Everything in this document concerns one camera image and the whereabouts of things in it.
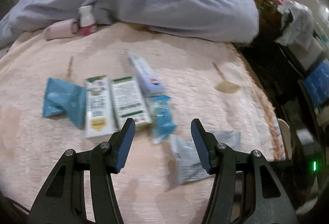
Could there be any white grey snack wrapper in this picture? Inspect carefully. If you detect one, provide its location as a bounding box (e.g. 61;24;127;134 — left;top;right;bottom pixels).
169;131;241;185

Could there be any light blue milk-candy wrapper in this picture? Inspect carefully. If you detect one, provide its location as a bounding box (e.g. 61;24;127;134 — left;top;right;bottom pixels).
146;94;177;144

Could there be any green white milk carton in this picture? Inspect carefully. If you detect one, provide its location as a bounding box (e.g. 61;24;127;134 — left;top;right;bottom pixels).
85;75;118;142

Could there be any blue snack bag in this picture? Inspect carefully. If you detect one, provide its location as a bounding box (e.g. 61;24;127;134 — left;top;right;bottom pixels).
42;78;86;129

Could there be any cream plastic trash bin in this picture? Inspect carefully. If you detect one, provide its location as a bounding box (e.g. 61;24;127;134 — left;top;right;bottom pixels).
277;118;293;160

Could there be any blue plastic drawer box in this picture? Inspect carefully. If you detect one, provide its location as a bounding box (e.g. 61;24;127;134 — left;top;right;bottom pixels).
302;59;329;108

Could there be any white pepsi-logo box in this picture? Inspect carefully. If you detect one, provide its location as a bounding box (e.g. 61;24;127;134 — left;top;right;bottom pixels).
128;53;166;97

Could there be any white plastic bag pile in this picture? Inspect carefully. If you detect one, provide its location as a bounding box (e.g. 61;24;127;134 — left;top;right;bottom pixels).
276;0;315;50

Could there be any wooden baby crib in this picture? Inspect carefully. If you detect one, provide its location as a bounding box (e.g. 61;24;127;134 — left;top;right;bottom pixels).
239;0;282;47

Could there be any grey blue duvet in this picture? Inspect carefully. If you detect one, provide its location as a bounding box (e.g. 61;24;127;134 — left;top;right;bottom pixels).
1;0;259;47

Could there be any pink thermos bottle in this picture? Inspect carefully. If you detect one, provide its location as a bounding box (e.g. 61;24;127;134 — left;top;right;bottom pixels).
44;19;79;40

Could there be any white pink-label drink bottle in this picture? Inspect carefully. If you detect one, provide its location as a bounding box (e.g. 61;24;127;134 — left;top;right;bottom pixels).
79;5;97;36

